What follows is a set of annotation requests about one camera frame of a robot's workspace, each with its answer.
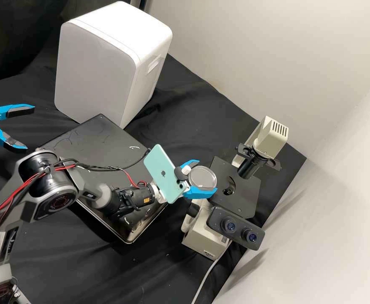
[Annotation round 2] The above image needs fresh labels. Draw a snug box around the cream microscope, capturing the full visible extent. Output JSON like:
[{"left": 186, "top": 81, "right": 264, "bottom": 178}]
[{"left": 181, "top": 115, "right": 290, "bottom": 262}]

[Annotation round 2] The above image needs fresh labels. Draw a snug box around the petri dish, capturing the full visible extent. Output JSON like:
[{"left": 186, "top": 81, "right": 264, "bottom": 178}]
[{"left": 188, "top": 165, "right": 218, "bottom": 191}]

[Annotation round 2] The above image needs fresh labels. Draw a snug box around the black tray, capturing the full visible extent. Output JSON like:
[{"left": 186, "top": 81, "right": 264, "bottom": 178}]
[{"left": 34, "top": 114, "right": 170, "bottom": 245}]

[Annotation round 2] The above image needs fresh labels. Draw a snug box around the white box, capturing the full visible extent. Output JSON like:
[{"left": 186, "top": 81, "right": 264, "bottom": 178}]
[{"left": 54, "top": 1, "right": 173, "bottom": 129}]

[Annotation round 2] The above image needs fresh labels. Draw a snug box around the right wrist camera phone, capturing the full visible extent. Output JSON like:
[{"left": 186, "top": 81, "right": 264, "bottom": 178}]
[{"left": 143, "top": 144, "right": 191, "bottom": 204}]

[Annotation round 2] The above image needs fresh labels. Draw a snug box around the grey power cable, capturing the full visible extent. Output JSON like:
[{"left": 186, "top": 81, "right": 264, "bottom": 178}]
[{"left": 192, "top": 252, "right": 224, "bottom": 304}]

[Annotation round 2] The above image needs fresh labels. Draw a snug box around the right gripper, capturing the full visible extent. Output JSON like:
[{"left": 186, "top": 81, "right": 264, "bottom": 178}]
[{"left": 152, "top": 159, "right": 218, "bottom": 204}]

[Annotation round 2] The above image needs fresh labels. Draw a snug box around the black cable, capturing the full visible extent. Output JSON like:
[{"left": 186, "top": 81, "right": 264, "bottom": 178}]
[{"left": 74, "top": 149, "right": 152, "bottom": 171}]

